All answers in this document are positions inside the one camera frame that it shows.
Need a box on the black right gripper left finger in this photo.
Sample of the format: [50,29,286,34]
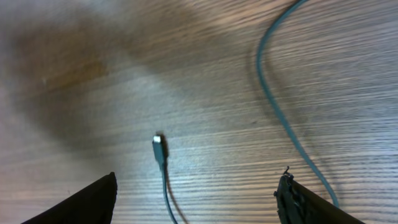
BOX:
[23,172,118,224]

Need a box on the black charging cable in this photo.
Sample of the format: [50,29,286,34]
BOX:
[152,0,340,224]

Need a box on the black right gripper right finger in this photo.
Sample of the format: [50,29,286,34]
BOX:
[274,170,364,224]

